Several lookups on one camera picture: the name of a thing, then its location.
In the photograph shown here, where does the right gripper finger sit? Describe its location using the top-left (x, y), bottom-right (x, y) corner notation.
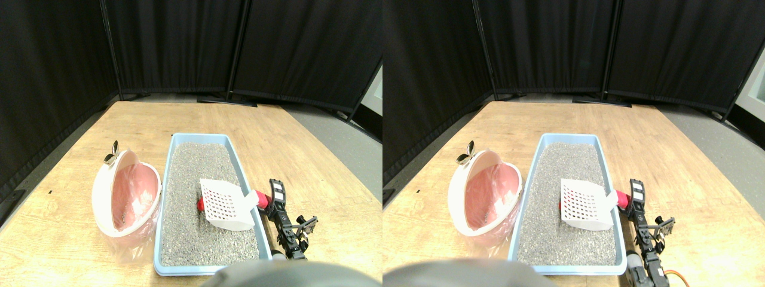
top-left (268, 178), bottom-right (287, 211)
top-left (629, 178), bottom-right (647, 212)

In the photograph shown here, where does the white scoop with red handle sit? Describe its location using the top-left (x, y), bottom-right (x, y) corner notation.
top-left (198, 178), bottom-right (271, 232)
top-left (559, 178), bottom-right (633, 231)

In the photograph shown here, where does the blue litter tray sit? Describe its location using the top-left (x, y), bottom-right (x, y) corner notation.
top-left (153, 132), bottom-right (273, 277)
top-left (507, 132), bottom-right (628, 276)

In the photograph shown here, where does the black curtain stand pole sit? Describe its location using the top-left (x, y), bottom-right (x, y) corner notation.
top-left (350, 59), bottom-right (383, 120)
top-left (226, 0), bottom-right (250, 101)
top-left (472, 0), bottom-right (498, 101)
top-left (599, 0), bottom-right (623, 101)
top-left (99, 0), bottom-right (125, 101)

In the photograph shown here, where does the white shelf unit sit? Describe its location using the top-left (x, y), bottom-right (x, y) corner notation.
top-left (360, 69), bottom-right (383, 117)
top-left (736, 60), bottom-right (765, 126)

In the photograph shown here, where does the white bin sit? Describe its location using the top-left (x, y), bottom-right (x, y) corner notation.
top-left (91, 140), bottom-right (164, 264)
top-left (447, 140), bottom-right (525, 251)

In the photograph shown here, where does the black bracket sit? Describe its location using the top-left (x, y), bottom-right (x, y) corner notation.
top-left (653, 215), bottom-right (677, 241)
top-left (294, 214), bottom-right (319, 240)

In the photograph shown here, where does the orange wire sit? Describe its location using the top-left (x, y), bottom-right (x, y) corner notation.
top-left (662, 270), bottom-right (689, 287)

